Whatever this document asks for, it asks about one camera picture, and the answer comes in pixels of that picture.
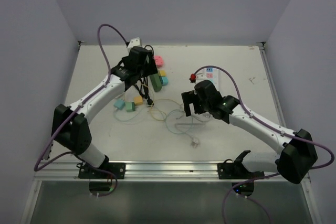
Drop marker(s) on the yellow usb charger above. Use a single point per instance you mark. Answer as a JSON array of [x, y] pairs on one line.
[[138, 100]]

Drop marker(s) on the white power strip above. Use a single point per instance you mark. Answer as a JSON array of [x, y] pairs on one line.
[[211, 74]]

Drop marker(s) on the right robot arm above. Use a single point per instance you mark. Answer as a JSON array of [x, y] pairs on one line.
[[294, 153]]

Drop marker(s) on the green power strip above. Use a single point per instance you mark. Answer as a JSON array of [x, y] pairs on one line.
[[156, 82]]

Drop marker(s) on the blue plug adapter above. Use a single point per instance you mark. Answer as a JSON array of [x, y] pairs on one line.
[[164, 80]]

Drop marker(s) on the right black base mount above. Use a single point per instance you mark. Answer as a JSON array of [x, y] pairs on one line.
[[231, 170]]

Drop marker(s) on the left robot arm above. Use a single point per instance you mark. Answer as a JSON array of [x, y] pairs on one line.
[[71, 123]]

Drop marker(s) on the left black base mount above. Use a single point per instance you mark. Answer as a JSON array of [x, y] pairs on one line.
[[117, 169]]

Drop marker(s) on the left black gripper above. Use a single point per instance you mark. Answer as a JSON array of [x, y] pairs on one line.
[[149, 67]]

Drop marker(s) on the pink plug adapter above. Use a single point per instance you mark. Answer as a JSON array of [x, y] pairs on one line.
[[158, 61]]

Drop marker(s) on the yellow plug adapter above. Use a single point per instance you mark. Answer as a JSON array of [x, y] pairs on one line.
[[162, 73]]

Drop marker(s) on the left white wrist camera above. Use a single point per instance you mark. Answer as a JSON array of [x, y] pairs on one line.
[[135, 42]]

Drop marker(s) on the green usb charger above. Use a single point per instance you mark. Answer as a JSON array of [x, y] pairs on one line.
[[130, 106]]

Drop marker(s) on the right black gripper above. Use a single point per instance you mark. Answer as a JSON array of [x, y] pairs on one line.
[[189, 97]]

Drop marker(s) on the aluminium front rail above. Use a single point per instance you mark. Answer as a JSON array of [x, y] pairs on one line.
[[136, 171]]

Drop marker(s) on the blue usb charger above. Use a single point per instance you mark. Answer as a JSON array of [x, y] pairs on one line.
[[119, 104]]

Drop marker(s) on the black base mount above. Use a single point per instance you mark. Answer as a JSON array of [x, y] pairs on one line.
[[231, 170], [117, 169]]

